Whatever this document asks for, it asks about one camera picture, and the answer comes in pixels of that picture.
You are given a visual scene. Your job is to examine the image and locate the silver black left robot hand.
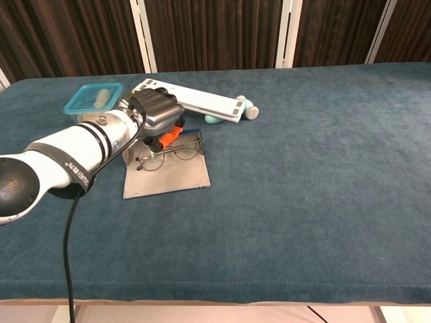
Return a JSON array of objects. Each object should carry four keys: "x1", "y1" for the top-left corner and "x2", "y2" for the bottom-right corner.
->
[{"x1": 121, "y1": 86, "x2": 186, "y2": 152}]

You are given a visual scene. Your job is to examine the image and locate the thin black metal eyeglasses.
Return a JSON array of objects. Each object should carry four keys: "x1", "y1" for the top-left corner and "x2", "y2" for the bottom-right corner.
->
[{"x1": 135, "y1": 137, "x2": 205, "y2": 172}]

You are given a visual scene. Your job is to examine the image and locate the white flat keyboard-like board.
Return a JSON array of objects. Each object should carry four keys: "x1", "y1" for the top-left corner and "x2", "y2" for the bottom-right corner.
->
[{"x1": 131, "y1": 78, "x2": 247, "y2": 123}]

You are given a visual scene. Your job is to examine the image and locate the beige wooden cylinder piece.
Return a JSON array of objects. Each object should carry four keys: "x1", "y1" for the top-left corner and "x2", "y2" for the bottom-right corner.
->
[{"x1": 94, "y1": 88, "x2": 111, "y2": 108}]

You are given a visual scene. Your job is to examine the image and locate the clear container with teal lid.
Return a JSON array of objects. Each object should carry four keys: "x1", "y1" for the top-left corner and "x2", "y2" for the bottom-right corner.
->
[{"x1": 63, "y1": 82, "x2": 124, "y2": 124}]

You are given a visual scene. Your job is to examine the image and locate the teal grey roller toy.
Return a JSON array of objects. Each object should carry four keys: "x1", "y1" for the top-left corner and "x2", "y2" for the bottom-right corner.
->
[{"x1": 235, "y1": 94, "x2": 260, "y2": 120}]

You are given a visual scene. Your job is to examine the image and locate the brown pleated screen panels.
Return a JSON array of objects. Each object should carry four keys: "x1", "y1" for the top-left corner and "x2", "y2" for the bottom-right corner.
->
[{"x1": 0, "y1": 0, "x2": 431, "y2": 85}]

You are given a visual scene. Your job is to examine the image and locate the blue velvet tablecloth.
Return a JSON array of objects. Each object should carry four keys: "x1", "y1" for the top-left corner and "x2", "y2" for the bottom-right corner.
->
[{"x1": 0, "y1": 61, "x2": 431, "y2": 306}]

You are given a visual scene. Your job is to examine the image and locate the white table leg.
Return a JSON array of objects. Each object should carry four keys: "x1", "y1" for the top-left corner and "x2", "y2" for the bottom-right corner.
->
[{"x1": 50, "y1": 305, "x2": 81, "y2": 323}]

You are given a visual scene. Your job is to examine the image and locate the grey table leg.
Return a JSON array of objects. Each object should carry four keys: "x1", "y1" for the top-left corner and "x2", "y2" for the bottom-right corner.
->
[{"x1": 368, "y1": 305, "x2": 388, "y2": 323}]

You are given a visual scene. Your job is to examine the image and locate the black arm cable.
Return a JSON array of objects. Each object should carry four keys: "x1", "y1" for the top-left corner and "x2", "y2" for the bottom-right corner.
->
[{"x1": 63, "y1": 97, "x2": 147, "y2": 323}]

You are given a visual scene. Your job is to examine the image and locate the black floor cable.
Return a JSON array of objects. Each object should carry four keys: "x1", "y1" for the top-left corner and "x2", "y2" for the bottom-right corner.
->
[{"x1": 304, "y1": 305, "x2": 326, "y2": 323}]

